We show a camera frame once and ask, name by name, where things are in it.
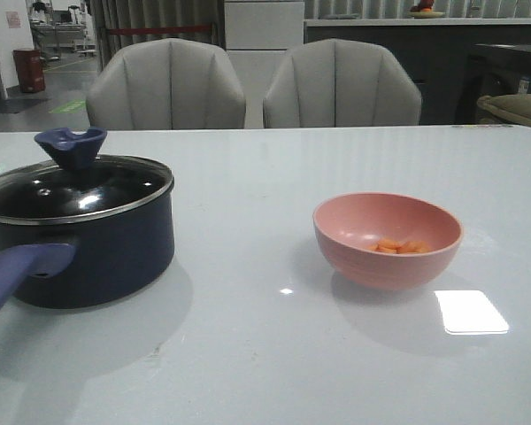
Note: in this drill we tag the fruit plate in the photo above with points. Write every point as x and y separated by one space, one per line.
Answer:
424 9

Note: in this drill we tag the beige cushion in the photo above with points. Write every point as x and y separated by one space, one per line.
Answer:
508 109

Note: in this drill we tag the pink bowl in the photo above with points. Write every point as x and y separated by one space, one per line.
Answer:
347 224

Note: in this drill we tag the white refrigerator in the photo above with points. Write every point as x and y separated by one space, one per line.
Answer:
257 33

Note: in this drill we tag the dark blue saucepan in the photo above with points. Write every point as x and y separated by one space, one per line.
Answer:
77 265

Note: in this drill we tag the orange ham slices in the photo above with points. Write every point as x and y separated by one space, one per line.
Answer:
391 246

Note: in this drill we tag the dark kitchen counter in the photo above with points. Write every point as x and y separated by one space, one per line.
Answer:
434 52

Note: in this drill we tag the dark appliance cabinet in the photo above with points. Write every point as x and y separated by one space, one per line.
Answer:
493 70

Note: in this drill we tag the right grey upholstered chair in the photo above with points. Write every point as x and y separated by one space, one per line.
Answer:
337 83

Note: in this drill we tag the grey upholstered chair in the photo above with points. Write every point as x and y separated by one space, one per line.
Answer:
167 84
337 83

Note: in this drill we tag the left grey upholstered chair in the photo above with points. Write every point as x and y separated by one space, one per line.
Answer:
167 84

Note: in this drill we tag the red barrier belt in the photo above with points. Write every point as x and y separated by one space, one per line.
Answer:
206 28

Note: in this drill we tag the glass lid blue knob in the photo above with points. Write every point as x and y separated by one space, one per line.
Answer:
77 183

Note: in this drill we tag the red bin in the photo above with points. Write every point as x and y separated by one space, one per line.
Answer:
29 70

